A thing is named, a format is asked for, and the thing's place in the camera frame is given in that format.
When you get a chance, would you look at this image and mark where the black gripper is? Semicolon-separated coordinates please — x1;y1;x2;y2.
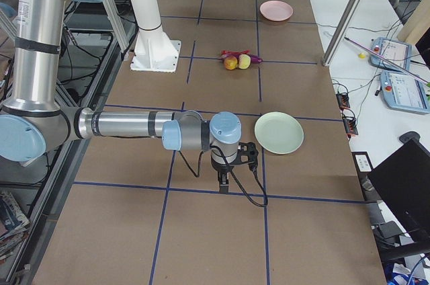
211;158;233;194

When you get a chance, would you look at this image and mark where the red-yellow pomegranate fruit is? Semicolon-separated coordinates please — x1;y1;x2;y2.
223;56;238;71

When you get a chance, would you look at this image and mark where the yellow-green guava fruit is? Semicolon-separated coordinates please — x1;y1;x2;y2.
238;54;251;69

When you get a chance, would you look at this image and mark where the red chili pepper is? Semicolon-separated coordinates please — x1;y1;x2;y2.
220;50;250;58

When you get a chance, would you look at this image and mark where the purple eggplant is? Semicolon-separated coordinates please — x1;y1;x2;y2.
249;54;263;64

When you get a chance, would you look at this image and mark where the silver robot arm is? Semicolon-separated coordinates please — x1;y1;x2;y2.
1;0;241;193

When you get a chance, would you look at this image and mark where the light green plate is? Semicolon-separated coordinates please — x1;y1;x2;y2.
254;112;304;155

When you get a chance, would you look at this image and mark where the orange circuit board lower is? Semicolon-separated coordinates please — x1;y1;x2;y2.
342;116;358;138

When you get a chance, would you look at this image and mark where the orange circuit board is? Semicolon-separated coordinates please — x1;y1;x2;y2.
336;93;350;110
342;116;358;138

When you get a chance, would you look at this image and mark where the white label card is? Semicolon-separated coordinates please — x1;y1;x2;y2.
354;152;373;172

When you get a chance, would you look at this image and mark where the white pillar with base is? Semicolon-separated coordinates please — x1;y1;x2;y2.
130;0;181;73

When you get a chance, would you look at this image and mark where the orange circuit board upper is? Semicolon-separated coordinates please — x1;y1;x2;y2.
336;93;350;110

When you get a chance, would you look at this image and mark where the pink plate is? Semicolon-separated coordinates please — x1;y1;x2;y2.
259;0;294;22

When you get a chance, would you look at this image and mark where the black monitor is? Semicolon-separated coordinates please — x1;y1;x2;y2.
368;139;429;241

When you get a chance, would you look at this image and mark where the lower teach pendant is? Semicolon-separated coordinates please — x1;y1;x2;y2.
380;70;429;114

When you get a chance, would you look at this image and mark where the teach pendant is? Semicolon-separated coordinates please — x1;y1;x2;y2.
380;70;429;114
370;37;413;71

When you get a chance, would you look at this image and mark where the upper teach pendant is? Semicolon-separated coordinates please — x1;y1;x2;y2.
370;37;413;71

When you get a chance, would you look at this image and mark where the metal rod pink tipped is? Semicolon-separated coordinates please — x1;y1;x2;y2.
344;36;429;85

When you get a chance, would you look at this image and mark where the stack of magazines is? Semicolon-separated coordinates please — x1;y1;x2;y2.
1;190;30;263

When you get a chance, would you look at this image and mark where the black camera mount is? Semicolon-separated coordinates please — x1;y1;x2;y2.
232;142;259;171

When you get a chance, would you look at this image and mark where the aluminium frame post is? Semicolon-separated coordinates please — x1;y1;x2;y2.
322;0;361;67

